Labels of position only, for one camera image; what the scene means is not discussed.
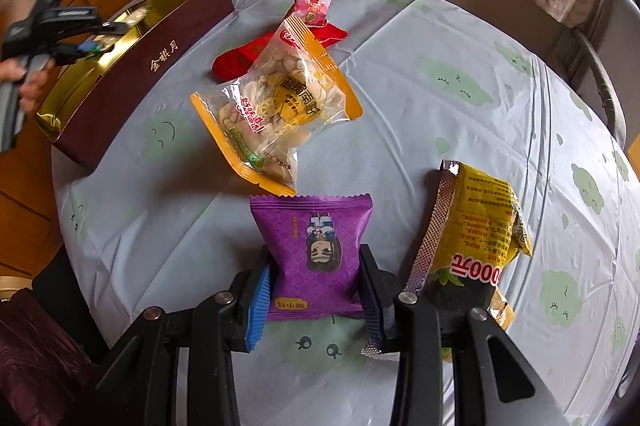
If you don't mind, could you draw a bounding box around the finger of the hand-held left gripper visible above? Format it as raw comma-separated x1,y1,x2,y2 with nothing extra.
59,20,129,42
49,42,99,64

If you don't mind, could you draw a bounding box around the clear orange-edged seed packet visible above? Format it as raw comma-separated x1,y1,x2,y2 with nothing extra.
247,16,363,141
190,80,301,197

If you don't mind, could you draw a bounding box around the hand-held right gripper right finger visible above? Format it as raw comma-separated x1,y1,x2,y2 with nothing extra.
357,245,568,426

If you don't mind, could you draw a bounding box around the person's left hand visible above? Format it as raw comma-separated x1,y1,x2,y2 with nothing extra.
0,57,51,115

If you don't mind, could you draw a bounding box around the gold-lined maroon tin box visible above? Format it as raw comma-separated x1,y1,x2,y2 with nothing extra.
34,0,237,171

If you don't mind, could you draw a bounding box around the red gold-print snack packet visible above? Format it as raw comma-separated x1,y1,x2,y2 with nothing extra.
212,20,349,82

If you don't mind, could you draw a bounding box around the pale green-print tablecloth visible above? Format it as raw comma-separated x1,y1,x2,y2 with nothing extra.
50,0,640,426

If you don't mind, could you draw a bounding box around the pink-red snack packet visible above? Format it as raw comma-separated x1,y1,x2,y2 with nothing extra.
291,0,333,26

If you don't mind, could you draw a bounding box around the grey yellow blue armchair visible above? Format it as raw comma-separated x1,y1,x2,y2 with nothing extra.
550,0,640,151

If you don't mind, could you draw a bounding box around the dark red quilted jacket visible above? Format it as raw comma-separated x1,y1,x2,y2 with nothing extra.
0,286,126,426

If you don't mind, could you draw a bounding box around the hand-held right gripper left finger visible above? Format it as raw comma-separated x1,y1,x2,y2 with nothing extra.
92,246,275,426

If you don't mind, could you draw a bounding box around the purple snack packet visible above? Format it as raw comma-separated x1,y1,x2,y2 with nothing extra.
249,193,375,323

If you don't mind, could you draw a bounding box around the yellow silver-edged snack packet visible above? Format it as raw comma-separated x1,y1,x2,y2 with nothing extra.
361,160,533,359

